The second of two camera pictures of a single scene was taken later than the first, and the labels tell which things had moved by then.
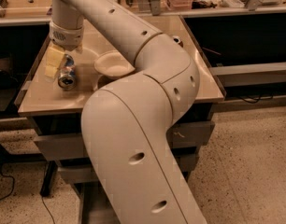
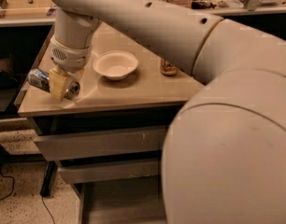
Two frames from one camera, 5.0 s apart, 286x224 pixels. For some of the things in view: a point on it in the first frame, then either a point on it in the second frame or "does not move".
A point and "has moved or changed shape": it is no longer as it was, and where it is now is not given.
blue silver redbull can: x=67 y=76 has moved or changed shape
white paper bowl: x=112 y=63 does not move
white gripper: x=66 y=37 -> x=69 y=57
